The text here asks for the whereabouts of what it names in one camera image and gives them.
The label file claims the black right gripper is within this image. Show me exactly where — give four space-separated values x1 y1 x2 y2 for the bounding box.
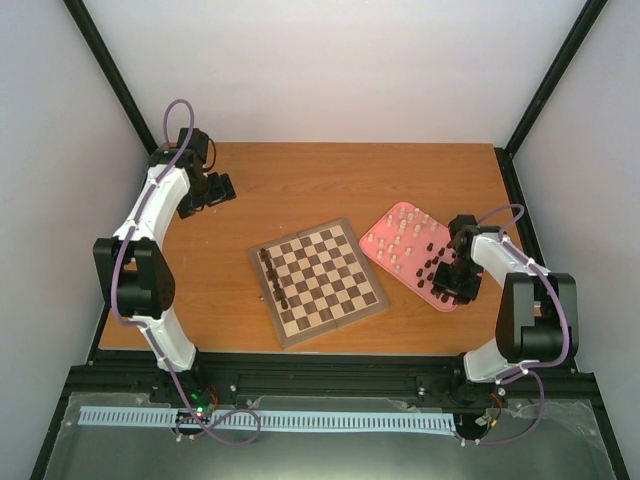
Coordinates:
433 257 482 305

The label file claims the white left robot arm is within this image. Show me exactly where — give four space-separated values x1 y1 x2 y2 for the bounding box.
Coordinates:
93 128 236 403

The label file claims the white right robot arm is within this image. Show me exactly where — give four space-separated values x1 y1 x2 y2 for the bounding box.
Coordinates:
433 215 578 385

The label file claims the wooden chess board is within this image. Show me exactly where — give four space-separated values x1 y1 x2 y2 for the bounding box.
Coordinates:
248 218 389 348

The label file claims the pink plastic tray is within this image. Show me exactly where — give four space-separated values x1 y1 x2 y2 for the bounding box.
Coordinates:
359 202 457 313

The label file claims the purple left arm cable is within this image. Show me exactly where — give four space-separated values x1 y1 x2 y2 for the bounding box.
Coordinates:
110 99 263 448

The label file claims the light blue cable duct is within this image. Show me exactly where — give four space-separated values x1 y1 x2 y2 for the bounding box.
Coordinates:
77 406 455 436

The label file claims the black aluminium frame rail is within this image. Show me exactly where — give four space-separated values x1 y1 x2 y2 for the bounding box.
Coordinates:
64 349 596 401

